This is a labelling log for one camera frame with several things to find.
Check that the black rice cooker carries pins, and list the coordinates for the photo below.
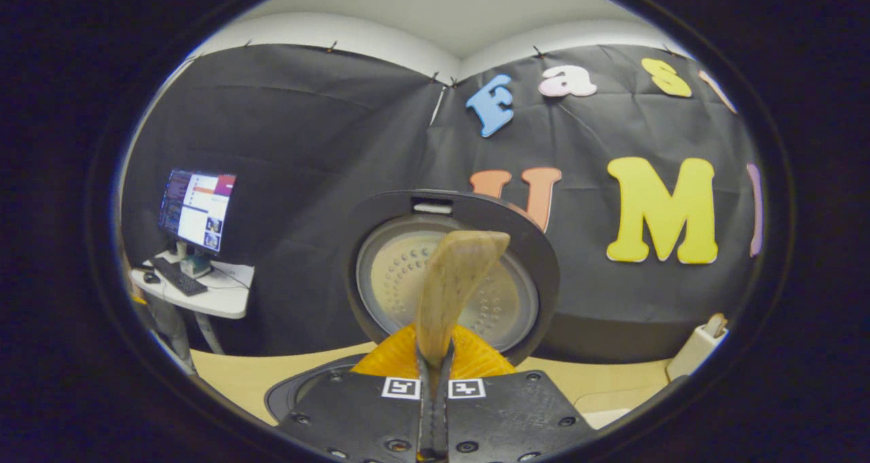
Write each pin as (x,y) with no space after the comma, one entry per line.
(530,245)

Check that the small teal box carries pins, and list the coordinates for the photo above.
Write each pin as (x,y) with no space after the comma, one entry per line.
(196,266)

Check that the white toaster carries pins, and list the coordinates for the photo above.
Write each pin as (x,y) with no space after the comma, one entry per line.
(693,354)

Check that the white desk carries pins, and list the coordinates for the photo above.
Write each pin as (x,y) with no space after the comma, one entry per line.
(224,300)

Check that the wooden spoon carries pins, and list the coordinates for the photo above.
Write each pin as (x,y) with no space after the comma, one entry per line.
(455,272)

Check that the black keyboard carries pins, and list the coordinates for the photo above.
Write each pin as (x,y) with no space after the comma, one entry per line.
(178,276)

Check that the black backdrop cloth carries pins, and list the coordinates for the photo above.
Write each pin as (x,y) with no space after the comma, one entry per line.
(306,143)

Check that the white rice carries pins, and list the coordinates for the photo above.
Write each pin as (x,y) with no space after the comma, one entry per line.
(608,419)

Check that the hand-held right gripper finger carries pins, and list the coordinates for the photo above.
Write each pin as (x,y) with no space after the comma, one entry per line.
(442,422)
(425,422)

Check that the computer monitor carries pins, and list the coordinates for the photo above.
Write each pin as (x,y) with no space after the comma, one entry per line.
(197,208)

